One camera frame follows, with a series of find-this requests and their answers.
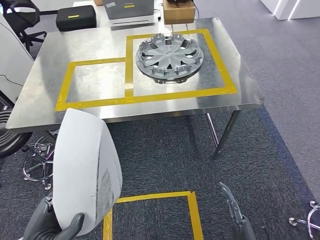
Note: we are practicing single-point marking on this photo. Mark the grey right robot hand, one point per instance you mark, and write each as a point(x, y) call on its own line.
point(244, 230)

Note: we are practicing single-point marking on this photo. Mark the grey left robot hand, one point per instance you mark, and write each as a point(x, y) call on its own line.
point(42, 222)

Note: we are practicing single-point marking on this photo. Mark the white curved plastic part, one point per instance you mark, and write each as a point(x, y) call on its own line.
point(80, 165)

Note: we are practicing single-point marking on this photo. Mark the steel workbench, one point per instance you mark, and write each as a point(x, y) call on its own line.
point(100, 46)

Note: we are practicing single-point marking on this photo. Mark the white desk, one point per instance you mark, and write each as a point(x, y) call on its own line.
point(12, 59)

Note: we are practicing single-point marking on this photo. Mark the grey plastic hubcap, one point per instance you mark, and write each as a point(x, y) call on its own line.
point(170, 58)

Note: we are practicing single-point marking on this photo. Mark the black case with yellow stripe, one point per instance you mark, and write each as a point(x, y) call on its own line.
point(75, 21)

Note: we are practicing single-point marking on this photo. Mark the black office chair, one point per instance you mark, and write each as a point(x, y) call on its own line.
point(23, 13)

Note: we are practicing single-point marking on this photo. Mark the small cardboard box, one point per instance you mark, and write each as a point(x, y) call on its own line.
point(98, 2)

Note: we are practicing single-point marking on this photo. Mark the brown cardboard box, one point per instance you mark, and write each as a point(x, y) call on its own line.
point(178, 15)

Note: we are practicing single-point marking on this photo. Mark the grey box device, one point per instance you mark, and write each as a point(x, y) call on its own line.
point(124, 11)

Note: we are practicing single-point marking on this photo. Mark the black item on box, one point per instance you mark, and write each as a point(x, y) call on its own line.
point(180, 1)

